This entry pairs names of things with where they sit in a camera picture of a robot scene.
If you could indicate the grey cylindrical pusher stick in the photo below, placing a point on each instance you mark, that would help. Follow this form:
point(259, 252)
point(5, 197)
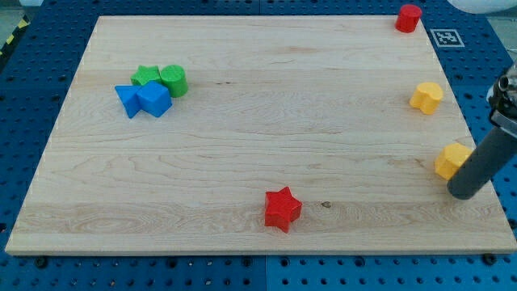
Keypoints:
point(496, 149)

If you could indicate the blue cube block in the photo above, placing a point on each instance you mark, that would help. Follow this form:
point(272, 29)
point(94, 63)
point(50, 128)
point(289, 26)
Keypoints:
point(154, 98)

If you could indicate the yellow hexagon block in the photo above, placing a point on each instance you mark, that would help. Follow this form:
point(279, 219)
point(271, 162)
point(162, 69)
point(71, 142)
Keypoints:
point(450, 159)

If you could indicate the white round object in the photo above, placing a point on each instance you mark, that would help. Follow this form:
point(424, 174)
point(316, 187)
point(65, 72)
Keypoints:
point(482, 6)

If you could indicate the white fiducial marker tag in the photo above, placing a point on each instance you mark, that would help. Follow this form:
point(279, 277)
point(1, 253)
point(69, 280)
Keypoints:
point(447, 38)

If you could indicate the red star block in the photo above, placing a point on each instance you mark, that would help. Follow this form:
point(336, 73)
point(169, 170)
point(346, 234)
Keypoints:
point(281, 209)

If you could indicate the green cylinder block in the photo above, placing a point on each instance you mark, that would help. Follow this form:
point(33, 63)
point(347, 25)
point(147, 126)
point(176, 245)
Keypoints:
point(174, 79)

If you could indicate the blue triangle block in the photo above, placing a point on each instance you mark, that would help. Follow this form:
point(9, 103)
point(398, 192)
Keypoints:
point(129, 98)

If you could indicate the yellow black hazard tape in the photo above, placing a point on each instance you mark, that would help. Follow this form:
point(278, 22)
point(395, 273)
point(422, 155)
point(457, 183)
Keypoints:
point(15, 37)

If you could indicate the light wooden board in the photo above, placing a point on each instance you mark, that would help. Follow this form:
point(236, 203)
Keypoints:
point(319, 104)

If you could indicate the green star block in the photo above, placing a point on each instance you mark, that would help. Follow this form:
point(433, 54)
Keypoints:
point(145, 74)

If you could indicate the red cylinder block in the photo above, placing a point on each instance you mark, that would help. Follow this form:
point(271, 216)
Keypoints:
point(408, 18)

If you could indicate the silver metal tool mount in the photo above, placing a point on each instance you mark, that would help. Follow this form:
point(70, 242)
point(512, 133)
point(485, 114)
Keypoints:
point(502, 100)

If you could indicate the yellow heart block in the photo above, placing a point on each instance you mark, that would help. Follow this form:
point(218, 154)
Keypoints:
point(427, 97)

